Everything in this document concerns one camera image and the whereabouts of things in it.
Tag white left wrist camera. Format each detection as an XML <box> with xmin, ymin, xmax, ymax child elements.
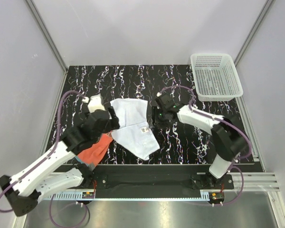
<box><xmin>82</xmin><ymin>95</ymin><xmax>105</xmax><ymax>113</ymax></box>

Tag white plastic mesh basket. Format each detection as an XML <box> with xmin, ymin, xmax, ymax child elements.
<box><xmin>190</xmin><ymin>53</ymin><xmax>243</xmax><ymax>102</ymax></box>

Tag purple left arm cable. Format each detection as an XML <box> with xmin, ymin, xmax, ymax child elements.
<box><xmin>0</xmin><ymin>90</ymin><xmax>93</xmax><ymax>228</ymax></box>

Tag white terry towel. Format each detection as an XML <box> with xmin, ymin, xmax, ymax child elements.
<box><xmin>110</xmin><ymin>98</ymin><xmax>160</xmax><ymax>161</ymax></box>

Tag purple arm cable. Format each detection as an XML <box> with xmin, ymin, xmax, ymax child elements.
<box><xmin>0</xmin><ymin>90</ymin><xmax>93</xmax><ymax>228</ymax></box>
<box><xmin>158</xmin><ymin>85</ymin><xmax>252</xmax><ymax>207</ymax></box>

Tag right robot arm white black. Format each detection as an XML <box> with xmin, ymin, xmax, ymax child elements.
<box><xmin>152</xmin><ymin>93</ymin><xmax>252</xmax><ymax>188</ymax></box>

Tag aluminium frame rail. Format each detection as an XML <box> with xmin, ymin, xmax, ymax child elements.
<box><xmin>42</xmin><ymin>172</ymin><xmax>279</xmax><ymax>201</ymax></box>

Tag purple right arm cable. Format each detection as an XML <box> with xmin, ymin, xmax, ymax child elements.
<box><xmin>158</xmin><ymin>85</ymin><xmax>252</xmax><ymax>207</ymax></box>

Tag orange patterned towel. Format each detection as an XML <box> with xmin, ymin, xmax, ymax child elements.
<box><xmin>76</xmin><ymin>134</ymin><xmax>113</xmax><ymax>167</ymax></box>

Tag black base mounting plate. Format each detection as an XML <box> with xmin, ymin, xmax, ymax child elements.
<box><xmin>89</xmin><ymin>164</ymin><xmax>234</xmax><ymax>190</ymax></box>

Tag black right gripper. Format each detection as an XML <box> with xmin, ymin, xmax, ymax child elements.
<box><xmin>148</xmin><ymin>106</ymin><xmax>170</xmax><ymax>129</ymax></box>

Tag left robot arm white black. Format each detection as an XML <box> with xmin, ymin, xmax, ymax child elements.
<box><xmin>0</xmin><ymin>106</ymin><xmax>120</xmax><ymax>217</ymax></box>

